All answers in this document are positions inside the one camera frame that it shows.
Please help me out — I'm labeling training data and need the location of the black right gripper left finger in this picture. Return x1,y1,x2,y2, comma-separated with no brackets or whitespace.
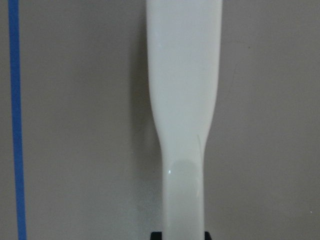
150,231,162,240

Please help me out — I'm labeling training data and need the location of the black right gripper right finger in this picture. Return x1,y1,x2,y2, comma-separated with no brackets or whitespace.
204,231,212,240

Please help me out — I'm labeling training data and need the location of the beige hand brush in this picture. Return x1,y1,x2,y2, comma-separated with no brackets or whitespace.
146,0,223,240

